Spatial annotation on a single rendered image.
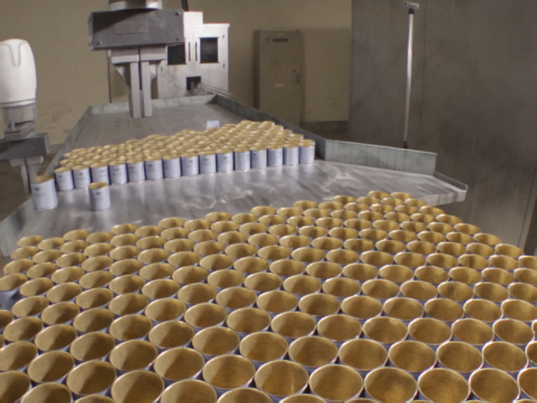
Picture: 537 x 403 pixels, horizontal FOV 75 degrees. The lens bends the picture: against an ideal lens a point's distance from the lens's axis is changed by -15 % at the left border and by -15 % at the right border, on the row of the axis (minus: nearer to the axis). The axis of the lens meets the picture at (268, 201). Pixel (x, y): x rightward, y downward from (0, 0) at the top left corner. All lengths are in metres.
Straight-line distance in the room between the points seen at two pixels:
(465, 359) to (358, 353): 0.16
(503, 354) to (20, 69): 1.14
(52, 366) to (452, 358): 0.59
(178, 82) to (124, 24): 5.51
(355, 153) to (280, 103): 5.94
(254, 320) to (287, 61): 7.12
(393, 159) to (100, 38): 1.39
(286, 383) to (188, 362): 0.14
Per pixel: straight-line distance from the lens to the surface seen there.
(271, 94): 7.57
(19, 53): 1.08
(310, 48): 8.27
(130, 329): 0.69
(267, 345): 0.62
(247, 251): 0.88
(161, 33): 0.59
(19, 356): 0.69
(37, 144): 1.11
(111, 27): 0.57
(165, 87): 6.06
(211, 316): 0.69
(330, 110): 8.56
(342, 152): 1.78
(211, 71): 6.14
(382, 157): 1.75
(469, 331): 0.70
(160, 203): 1.36
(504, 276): 0.87
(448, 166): 3.41
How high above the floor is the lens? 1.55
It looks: 21 degrees down
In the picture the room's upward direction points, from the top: straight up
